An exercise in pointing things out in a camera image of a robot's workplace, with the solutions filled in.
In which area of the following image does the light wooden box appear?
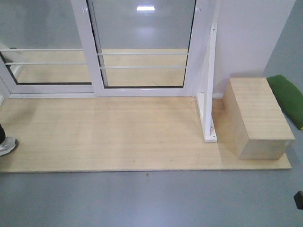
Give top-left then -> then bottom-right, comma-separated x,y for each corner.
223,78 -> 295,159

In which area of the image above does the white framed fixed glass panel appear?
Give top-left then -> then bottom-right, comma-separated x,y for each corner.
0,0 -> 95,97

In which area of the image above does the green cushion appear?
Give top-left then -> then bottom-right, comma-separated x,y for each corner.
267,75 -> 303,130

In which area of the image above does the white triangular support bracket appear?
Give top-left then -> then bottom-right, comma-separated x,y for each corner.
196,23 -> 217,143

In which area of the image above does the white framed sliding glass door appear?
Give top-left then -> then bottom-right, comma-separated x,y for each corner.
71,0 -> 213,97

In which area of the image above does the light wooden floor platform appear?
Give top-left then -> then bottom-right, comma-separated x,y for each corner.
0,97 -> 291,173

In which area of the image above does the grey white sneaker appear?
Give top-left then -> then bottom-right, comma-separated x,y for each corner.
0,137 -> 18,156

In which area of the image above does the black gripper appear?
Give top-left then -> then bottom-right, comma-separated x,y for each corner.
294,191 -> 303,209

